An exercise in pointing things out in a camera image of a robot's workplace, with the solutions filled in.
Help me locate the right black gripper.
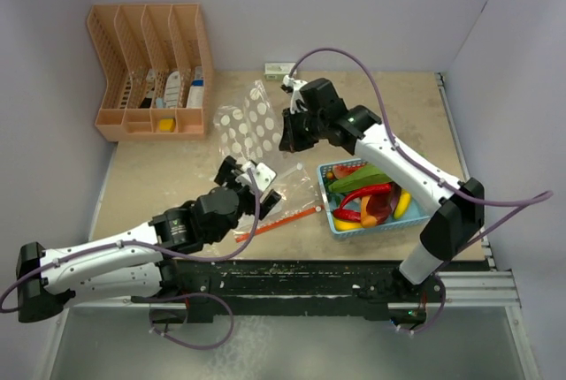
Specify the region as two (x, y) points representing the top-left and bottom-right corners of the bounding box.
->
(280, 105), (327, 153)

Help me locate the polka dot zip bag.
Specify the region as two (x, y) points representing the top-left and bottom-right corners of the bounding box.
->
(213, 80), (295, 171)

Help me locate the green leafy vegetable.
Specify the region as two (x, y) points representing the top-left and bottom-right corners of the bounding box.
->
(327, 163), (391, 194)

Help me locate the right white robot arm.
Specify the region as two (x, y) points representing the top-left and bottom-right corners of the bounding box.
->
(279, 76), (485, 301)

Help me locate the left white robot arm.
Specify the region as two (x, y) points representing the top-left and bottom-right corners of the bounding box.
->
(16, 156), (281, 323)

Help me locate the red zipper clear bag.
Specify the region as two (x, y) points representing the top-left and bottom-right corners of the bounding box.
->
(256, 163), (323, 235)

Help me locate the watermelon slice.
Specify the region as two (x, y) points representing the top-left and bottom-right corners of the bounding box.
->
(331, 164), (361, 180)

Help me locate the small green white box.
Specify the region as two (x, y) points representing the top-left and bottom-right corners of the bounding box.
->
(264, 62), (294, 82)

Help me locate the yellow pepper piece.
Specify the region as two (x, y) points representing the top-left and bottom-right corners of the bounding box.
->
(333, 218), (362, 232)

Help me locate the red chili pepper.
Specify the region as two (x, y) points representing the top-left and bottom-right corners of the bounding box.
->
(333, 208), (361, 223)
(340, 183), (392, 209)

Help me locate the yellow banana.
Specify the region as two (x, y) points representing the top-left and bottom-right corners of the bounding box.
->
(394, 189), (412, 219)

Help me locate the yellow block in organizer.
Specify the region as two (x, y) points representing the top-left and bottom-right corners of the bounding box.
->
(157, 118), (176, 133)

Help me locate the blue white box in organizer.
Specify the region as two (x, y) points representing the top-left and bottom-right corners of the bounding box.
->
(185, 66), (204, 109)

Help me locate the white tube in organizer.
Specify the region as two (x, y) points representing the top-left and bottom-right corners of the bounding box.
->
(163, 71), (181, 108)

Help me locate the orange plastic desk organizer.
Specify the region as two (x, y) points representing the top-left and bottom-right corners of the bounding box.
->
(87, 3), (215, 142)

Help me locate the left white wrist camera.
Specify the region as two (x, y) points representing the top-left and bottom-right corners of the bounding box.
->
(239, 160), (277, 194)

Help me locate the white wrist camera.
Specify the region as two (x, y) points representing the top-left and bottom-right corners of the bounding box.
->
(239, 160), (277, 194)
(281, 75), (307, 114)

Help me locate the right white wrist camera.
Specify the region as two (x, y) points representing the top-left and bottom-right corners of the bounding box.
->
(281, 75), (307, 114)

